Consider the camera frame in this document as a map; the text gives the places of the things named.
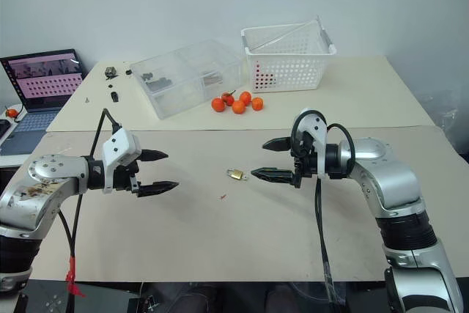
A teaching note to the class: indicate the brass padlock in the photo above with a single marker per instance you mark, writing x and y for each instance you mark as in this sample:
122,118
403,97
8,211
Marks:
239,174

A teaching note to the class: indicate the clear plastic compartment box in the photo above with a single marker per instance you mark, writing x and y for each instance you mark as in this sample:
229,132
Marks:
183,82

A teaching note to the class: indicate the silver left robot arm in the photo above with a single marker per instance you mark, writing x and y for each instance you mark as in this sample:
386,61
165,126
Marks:
47,170

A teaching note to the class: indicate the blue laptop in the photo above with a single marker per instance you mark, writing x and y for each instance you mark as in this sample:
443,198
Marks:
40,85

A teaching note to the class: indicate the olive black small gadget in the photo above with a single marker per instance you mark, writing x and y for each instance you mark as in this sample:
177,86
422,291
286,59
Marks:
111,73

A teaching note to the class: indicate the orange tangerine with stem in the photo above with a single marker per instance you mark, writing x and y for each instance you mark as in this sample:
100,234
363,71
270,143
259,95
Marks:
228,98

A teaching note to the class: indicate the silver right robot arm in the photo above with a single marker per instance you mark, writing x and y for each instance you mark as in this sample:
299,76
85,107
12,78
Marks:
388,177

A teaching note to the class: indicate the black parts in box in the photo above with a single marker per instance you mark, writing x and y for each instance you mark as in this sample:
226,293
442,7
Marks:
157,81

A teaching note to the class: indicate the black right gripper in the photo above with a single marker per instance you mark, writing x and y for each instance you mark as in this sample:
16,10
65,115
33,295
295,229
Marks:
306,166

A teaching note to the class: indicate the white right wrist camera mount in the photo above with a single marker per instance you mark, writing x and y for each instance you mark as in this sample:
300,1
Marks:
318,126

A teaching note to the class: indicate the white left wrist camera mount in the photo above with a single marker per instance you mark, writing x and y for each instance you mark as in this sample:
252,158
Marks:
119,146

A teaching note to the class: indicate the black flat device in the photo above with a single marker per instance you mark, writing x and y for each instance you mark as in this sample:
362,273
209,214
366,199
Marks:
3,127

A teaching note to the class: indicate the small black clip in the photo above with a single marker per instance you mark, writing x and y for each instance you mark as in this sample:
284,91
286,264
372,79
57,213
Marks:
115,96

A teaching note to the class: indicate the red item in basket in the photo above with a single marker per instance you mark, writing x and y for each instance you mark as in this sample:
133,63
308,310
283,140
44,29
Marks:
263,80

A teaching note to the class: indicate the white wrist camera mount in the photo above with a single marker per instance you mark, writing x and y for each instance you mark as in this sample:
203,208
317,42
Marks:
119,146
318,126

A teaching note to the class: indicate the white perforated plastic basket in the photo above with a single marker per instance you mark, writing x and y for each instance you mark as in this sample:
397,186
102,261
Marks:
289,67

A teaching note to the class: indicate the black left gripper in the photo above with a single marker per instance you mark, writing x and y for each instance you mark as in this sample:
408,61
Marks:
124,177

